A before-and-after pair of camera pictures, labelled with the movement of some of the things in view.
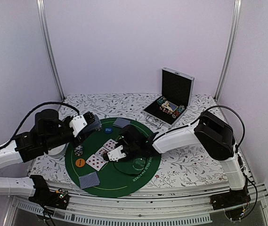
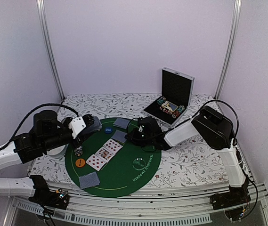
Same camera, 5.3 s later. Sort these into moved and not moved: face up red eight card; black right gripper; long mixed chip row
Moved: black right gripper
Not moved: face up red eight card; long mixed chip row
